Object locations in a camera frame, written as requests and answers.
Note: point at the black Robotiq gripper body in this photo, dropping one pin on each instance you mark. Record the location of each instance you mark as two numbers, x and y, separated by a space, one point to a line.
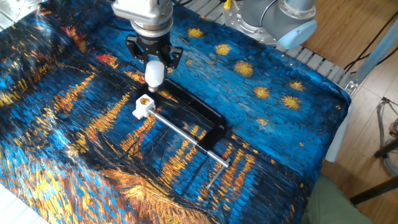
154 45

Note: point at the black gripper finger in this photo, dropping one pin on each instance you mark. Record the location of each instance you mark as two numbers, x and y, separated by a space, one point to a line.
134 48
174 57

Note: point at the white light bulb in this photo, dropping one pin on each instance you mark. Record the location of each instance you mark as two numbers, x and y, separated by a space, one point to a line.
154 73

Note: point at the black C-clamp with metal screw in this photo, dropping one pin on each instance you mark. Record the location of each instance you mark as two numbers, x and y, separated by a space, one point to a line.
186 134

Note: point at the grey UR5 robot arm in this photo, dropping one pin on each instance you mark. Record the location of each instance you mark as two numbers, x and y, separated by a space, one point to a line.
273 18

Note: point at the white bulb socket block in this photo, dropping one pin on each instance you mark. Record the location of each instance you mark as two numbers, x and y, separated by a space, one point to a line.
143 106

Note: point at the starry night print tablecloth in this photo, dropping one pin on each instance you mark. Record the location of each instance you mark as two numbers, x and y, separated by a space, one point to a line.
93 143

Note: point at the green trousers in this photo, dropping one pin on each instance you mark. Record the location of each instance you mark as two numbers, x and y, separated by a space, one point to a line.
348 205

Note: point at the black metal stand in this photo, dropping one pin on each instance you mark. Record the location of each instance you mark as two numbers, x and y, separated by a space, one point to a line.
382 155

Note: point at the light blue post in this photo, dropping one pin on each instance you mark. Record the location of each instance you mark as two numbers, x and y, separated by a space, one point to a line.
367 93

